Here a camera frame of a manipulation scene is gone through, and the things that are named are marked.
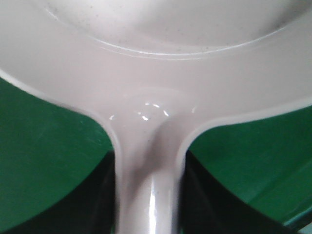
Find pink plastic dustpan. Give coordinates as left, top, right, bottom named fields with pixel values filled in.
left=0, top=0, right=312, bottom=234

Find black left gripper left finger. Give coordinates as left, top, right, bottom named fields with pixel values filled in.
left=6, top=151, right=115, bottom=234

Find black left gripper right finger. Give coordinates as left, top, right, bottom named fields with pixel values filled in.
left=181, top=151, right=295, bottom=234

